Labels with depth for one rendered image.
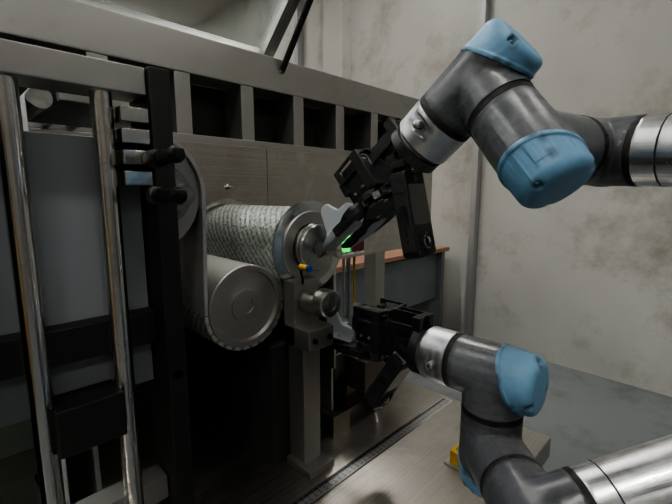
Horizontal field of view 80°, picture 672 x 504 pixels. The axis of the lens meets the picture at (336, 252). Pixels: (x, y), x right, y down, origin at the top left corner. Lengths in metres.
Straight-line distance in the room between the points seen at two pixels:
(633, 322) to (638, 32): 1.90
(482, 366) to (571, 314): 3.01
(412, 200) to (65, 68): 0.37
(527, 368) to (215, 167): 0.71
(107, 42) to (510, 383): 0.83
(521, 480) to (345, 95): 1.00
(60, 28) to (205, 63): 0.25
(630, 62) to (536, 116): 3.04
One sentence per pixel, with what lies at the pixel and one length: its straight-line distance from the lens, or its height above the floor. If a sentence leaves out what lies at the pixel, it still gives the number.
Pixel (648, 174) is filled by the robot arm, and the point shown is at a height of 1.35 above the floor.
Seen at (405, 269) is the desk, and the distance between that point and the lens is 3.27.
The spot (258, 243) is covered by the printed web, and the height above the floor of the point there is 1.26.
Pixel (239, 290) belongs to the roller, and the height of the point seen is 1.20.
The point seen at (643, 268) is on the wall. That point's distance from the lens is 3.37.
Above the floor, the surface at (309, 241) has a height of 1.26.
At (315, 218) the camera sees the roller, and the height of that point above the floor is 1.30.
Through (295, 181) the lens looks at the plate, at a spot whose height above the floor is 1.36.
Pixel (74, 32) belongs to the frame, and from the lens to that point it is 0.88.
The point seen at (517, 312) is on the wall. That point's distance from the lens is 3.66.
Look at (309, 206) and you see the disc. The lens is 0.64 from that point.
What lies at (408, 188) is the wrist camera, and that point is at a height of 1.34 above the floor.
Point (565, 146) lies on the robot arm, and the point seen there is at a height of 1.38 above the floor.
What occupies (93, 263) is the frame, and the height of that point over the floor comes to 1.28.
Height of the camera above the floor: 1.34
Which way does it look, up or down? 9 degrees down
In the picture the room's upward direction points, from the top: straight up
